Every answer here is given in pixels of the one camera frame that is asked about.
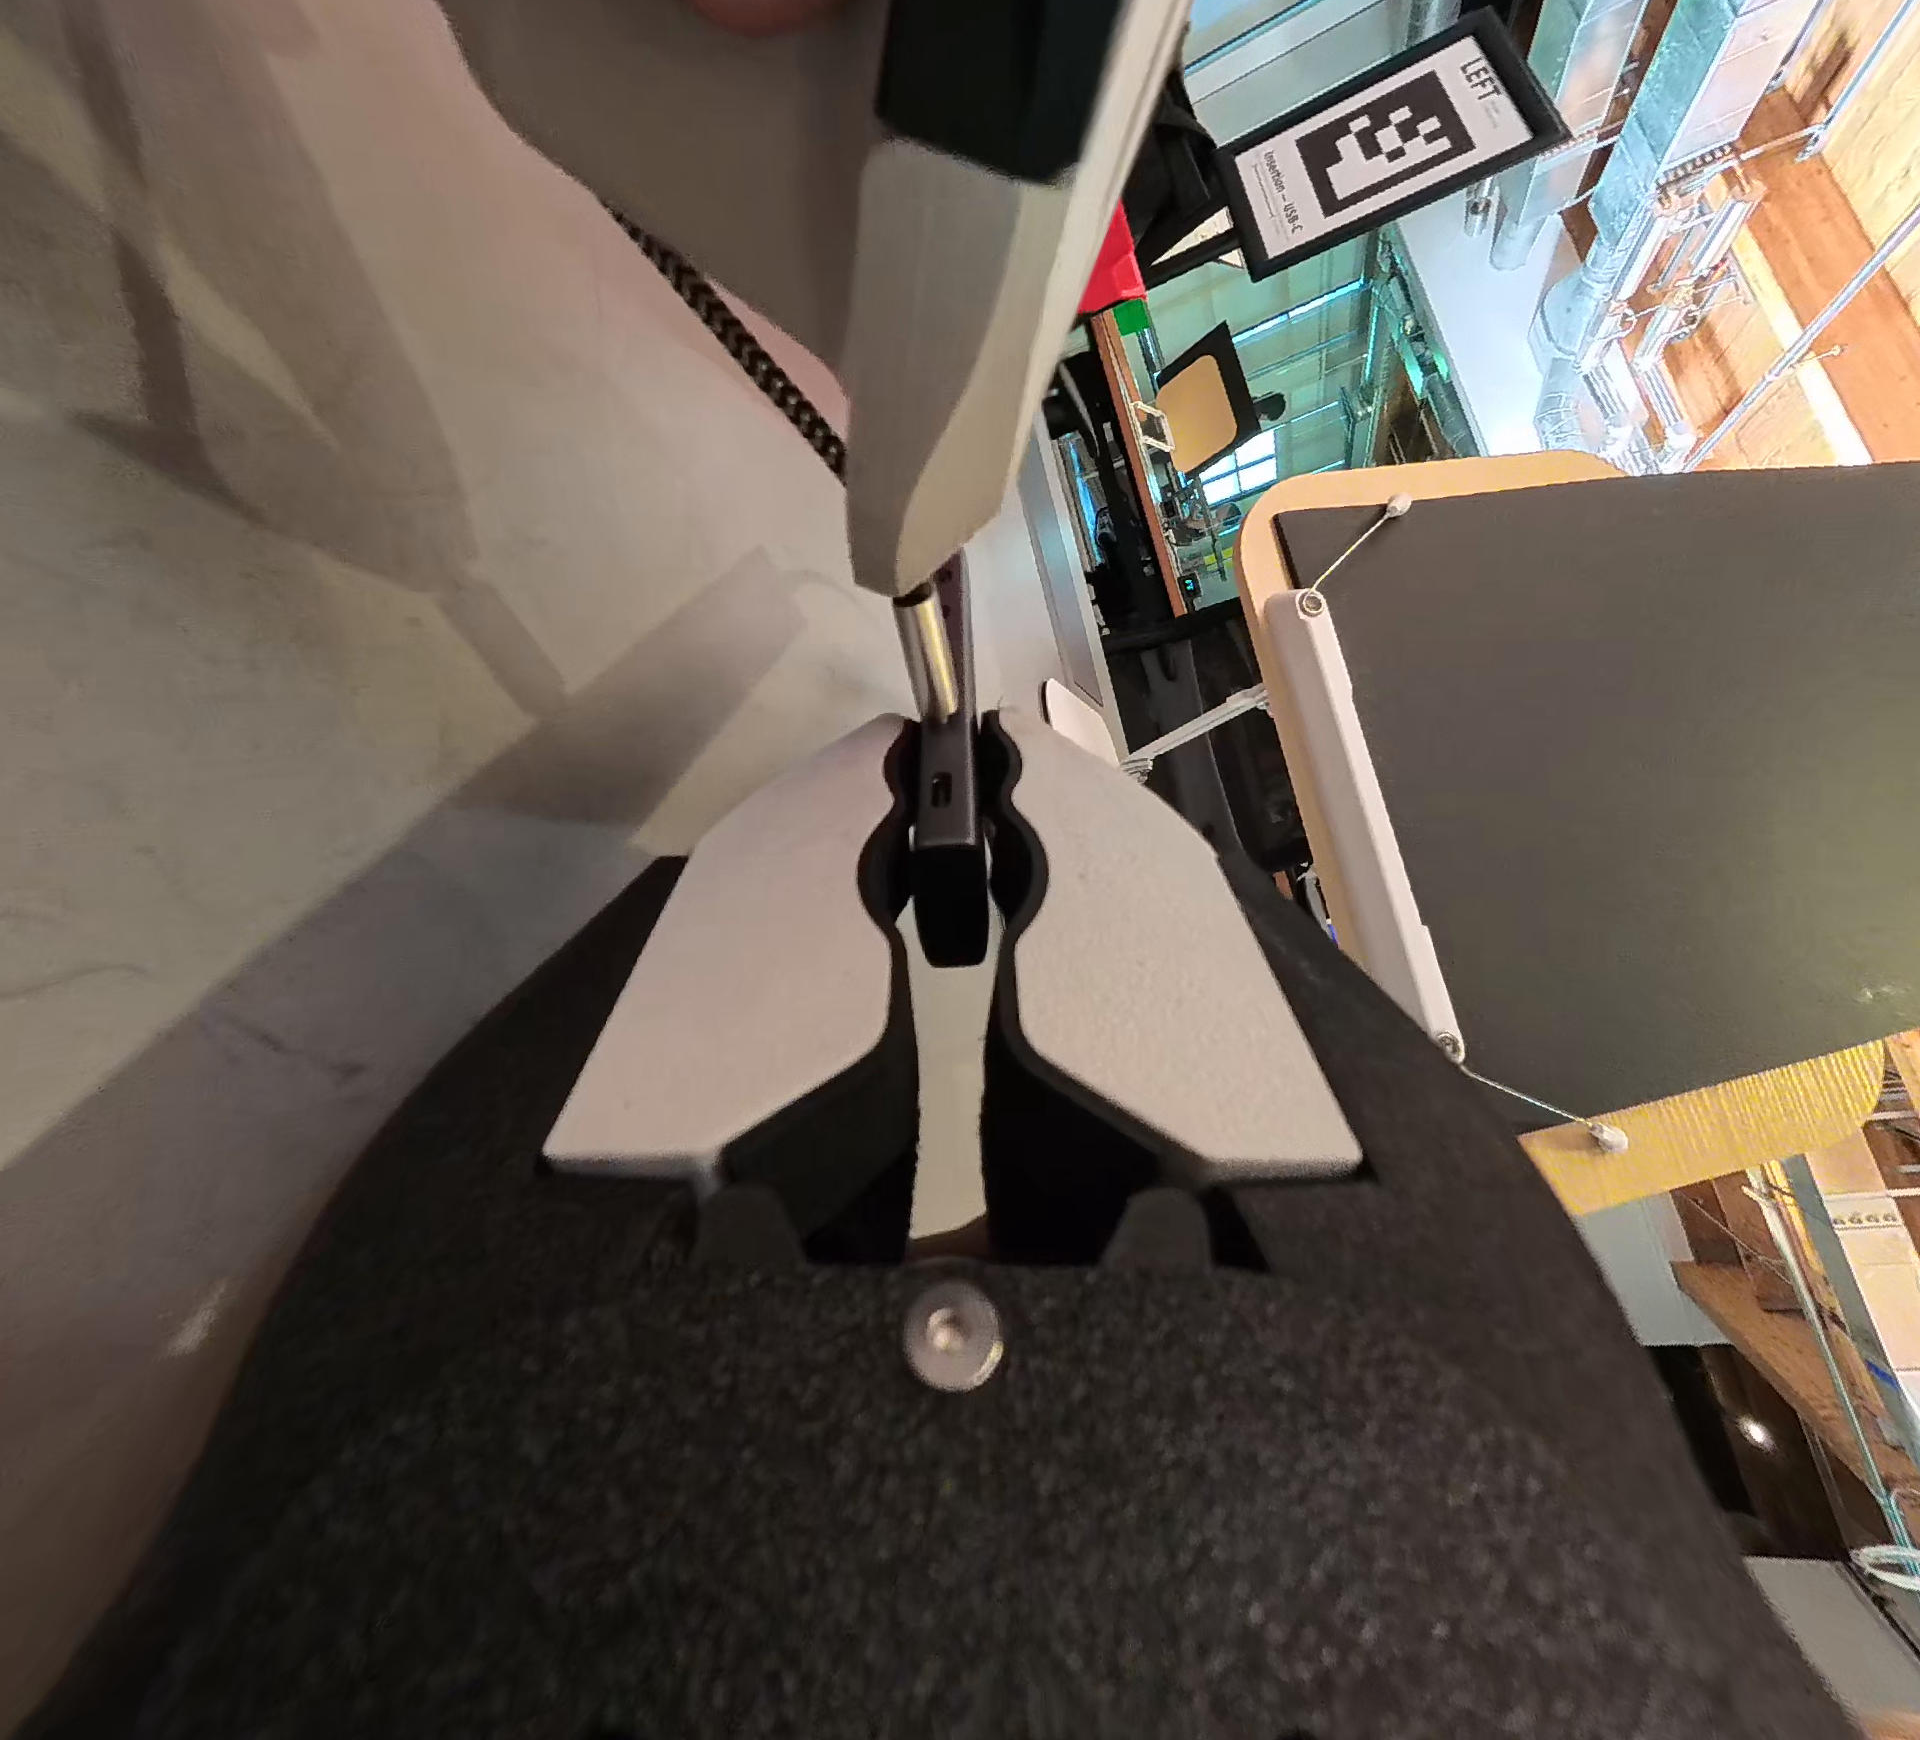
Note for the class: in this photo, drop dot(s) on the red plastic bin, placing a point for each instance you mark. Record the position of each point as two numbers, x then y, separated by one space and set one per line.
1113 263

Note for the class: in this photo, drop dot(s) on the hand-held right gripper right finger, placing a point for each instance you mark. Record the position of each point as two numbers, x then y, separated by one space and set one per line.
1170 991

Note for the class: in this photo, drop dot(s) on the black wood-rimmed board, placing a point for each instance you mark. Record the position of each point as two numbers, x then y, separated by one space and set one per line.
1620 781

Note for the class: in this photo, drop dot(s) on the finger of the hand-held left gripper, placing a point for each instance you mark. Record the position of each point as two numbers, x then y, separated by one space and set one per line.
945 389

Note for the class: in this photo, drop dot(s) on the wooden back chair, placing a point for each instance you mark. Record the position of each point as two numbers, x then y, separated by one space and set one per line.
1201 397

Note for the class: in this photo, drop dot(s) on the dark grey usb hub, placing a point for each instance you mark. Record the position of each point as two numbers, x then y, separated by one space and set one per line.
953 871

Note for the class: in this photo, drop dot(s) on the white board bracket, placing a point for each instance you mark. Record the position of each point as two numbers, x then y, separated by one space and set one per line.
1365 811

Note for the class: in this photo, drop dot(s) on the framed marker sign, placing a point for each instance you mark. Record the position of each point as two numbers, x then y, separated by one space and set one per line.
1388 143

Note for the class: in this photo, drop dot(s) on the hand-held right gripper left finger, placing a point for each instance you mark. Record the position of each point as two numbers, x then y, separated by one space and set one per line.
721 991

